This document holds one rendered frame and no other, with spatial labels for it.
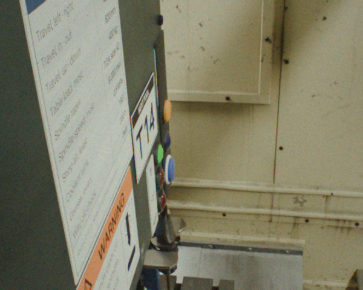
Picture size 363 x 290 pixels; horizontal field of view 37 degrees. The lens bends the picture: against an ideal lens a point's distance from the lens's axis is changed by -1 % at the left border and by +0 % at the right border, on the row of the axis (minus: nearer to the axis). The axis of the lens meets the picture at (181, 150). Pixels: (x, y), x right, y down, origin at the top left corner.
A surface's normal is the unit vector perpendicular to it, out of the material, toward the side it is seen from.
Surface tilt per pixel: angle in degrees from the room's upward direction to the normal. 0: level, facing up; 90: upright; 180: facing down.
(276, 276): 24
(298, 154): 90
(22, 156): 90
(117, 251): 90
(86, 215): 90
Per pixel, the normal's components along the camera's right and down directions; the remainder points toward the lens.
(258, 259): -0.10, -0.55
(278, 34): -0.13, 0.52
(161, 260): -0.04, -0.85
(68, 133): 0.99, 0.05
